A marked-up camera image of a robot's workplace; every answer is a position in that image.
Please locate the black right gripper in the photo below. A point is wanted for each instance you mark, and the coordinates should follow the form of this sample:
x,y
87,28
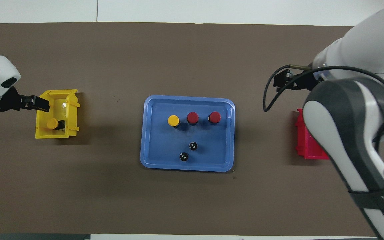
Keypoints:
x,y
307,81

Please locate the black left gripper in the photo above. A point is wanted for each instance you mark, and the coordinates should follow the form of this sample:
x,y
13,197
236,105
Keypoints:
x,y
10,101

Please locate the yellow push button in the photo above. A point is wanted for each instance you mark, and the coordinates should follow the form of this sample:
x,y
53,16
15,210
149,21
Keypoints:
x,y
52,124
173,120

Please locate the red push button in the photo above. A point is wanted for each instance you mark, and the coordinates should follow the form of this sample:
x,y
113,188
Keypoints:
x,y
192,117
214,117

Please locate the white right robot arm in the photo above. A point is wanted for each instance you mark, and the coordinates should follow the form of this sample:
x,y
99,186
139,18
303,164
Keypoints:
x,y
345,116

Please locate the blue plastic tray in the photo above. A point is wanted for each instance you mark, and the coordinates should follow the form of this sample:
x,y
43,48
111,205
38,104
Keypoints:
x,y
165,143

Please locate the yellow plastic bin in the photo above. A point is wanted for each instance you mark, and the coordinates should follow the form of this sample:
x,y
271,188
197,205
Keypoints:
x,y
73,120

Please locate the red plastic bin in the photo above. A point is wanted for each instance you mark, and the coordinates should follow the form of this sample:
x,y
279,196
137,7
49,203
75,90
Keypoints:
x,y
303,143

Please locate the black push button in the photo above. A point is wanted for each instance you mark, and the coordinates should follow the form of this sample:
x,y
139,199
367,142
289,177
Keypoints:
x,y
183,156
193,145

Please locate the brown paper table mat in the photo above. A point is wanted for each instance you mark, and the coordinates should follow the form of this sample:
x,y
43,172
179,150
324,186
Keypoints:
x,y
192,203

